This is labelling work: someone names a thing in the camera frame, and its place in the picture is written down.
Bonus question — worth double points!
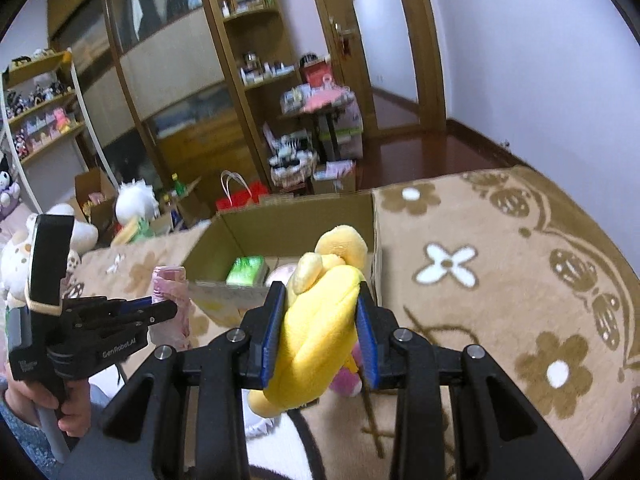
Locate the purple black plush toy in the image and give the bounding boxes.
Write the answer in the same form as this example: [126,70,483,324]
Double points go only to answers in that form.
[0,154,23,221]

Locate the yellow plush toy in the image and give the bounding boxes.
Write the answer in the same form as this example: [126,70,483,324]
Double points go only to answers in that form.
[247,225,370,418]

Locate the wooden door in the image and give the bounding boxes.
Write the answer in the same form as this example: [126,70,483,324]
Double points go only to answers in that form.
[302,0,447,136]

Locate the open cardboard box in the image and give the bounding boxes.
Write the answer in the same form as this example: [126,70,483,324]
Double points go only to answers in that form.
[69,167,132,241]

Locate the person's left hand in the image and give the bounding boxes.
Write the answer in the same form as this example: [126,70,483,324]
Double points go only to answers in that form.
[4,371,94,438]

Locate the beige flower-pattern blanket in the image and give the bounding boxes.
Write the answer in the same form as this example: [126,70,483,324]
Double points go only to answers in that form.
[65,164,640,480]

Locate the person's left forearm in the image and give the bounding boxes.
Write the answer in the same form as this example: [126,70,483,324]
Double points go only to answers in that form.
[0,385,71,463]

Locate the small black side table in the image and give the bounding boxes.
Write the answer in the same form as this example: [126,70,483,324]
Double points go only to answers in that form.
[278,91,359,163]

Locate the wooden wardrobe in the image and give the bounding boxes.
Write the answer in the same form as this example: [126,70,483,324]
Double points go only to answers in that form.
[47,0,321,196]

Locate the pink plush toy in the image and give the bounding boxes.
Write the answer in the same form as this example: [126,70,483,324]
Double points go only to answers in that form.
[327,345,364,398]

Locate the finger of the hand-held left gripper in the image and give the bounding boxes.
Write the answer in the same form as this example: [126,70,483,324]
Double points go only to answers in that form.
[118,296,179,327]

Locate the green soft packet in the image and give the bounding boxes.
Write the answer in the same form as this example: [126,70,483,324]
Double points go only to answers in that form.
[225,256,268,287]

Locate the red paper bag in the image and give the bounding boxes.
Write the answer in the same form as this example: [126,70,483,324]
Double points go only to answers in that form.
[215,170,271,212]

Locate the white fluffy plush toy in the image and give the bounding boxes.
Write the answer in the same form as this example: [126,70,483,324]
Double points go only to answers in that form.
[115,179,158,233]

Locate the cardboard box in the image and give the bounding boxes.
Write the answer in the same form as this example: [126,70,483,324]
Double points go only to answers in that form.
[69,167,132,241]
[183,192,383,328]

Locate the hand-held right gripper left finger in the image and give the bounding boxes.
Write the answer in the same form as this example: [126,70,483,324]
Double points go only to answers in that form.
[102,281,288,480]

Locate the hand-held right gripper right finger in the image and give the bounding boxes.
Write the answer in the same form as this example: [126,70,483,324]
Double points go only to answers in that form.
[354,282,585,480]

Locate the wooden toy shelf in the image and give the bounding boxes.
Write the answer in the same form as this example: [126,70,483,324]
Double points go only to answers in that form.
[0,48,112,211]

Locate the pink folded cloth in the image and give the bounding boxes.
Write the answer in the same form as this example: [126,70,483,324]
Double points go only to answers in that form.
[151,266,193,352]

